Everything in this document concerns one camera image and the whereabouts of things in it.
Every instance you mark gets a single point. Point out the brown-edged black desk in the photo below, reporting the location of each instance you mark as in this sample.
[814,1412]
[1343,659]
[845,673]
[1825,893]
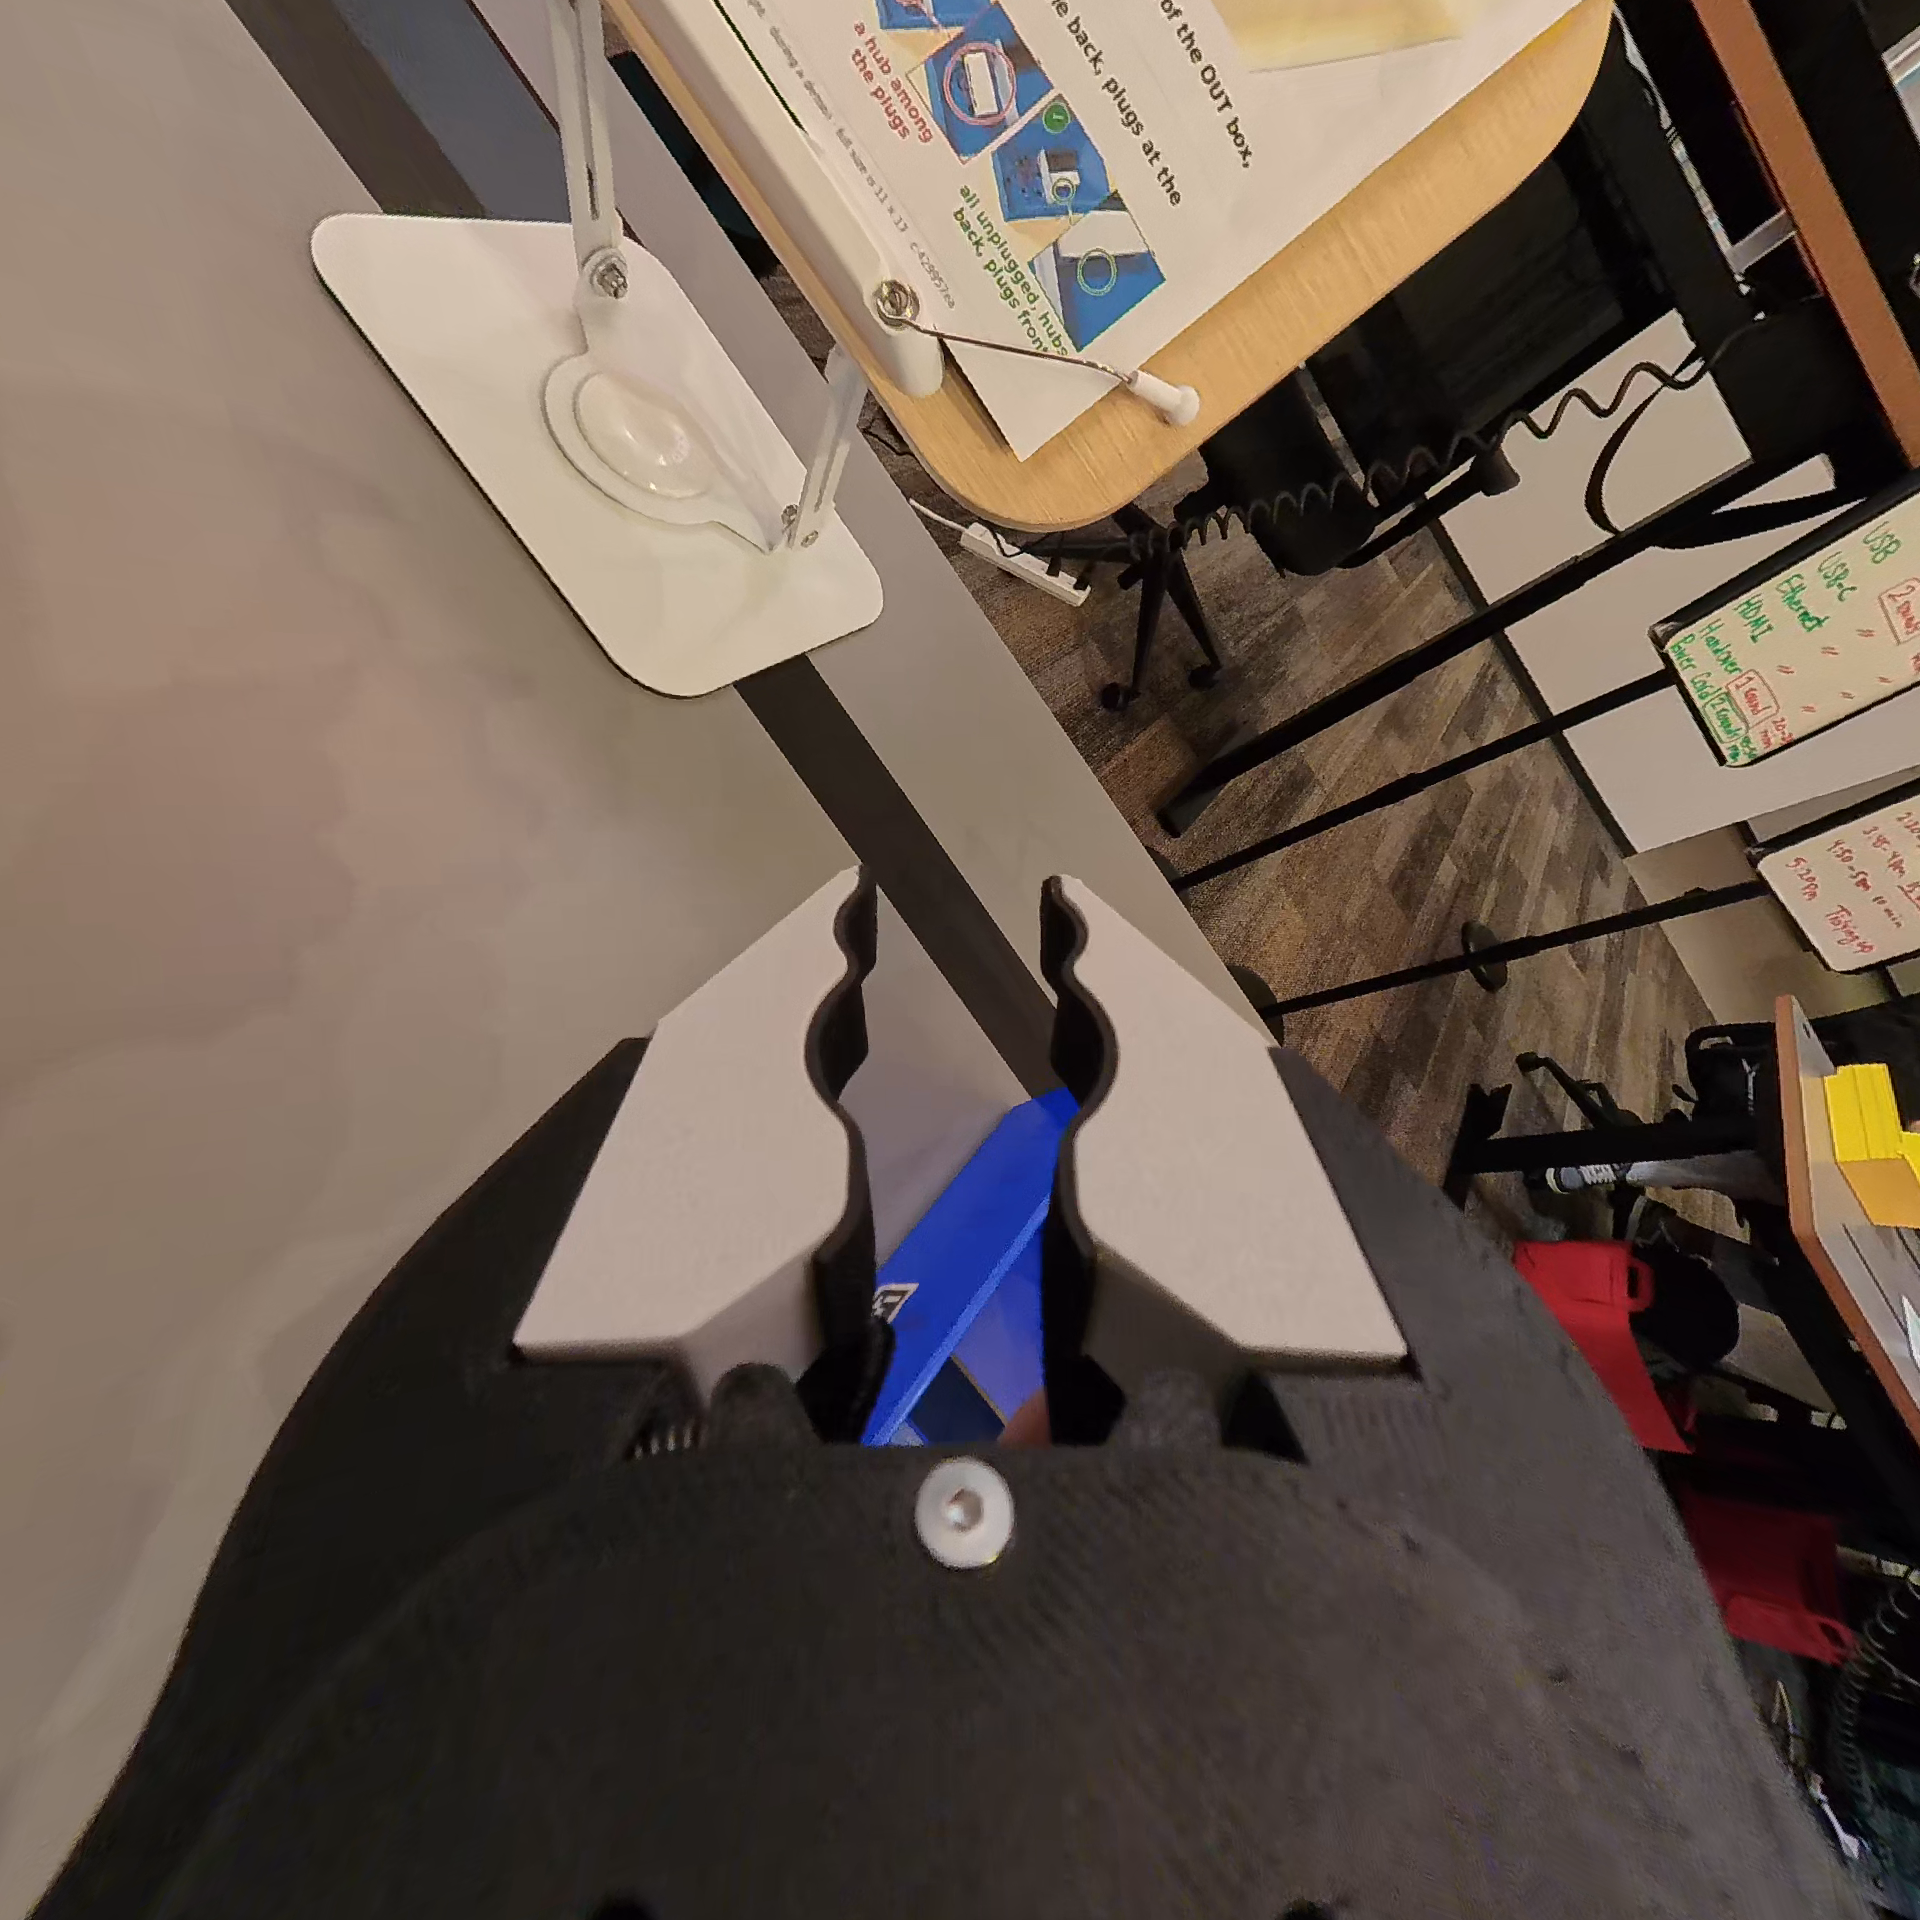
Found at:
[1768,149]

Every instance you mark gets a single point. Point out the red floor bin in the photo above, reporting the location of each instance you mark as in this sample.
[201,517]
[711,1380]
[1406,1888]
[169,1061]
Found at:
[1590,1319]
[1771,1575]

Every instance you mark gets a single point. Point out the yellow plastic bin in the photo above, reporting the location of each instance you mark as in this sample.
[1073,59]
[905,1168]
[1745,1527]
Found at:
[1869,1125]

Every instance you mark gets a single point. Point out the blue plastic bin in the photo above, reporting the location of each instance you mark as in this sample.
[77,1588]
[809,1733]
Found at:
[975,1231]

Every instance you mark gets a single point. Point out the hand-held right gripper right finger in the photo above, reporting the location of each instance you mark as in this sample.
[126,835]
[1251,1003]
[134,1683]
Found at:
[1230,1184]

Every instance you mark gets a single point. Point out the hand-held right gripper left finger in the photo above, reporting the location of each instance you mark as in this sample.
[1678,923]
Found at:
[691,1171]

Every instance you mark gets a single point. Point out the white power strip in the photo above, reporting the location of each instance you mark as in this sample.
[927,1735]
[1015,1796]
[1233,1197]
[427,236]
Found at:
[1037,569]

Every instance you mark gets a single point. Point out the black office chair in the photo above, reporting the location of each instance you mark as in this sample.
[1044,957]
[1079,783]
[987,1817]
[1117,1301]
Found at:
[1424,345]

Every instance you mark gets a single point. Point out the printed instruction sheet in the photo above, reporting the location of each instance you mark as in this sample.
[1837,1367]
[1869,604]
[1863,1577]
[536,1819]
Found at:
[1141,149]

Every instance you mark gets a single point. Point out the whiteboard with green writing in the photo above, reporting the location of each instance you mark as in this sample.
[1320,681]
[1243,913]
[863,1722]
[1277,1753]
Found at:
[1787,644]

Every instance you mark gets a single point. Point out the whiteboard with red underlines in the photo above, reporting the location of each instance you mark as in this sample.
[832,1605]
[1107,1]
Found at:
[1846,900]

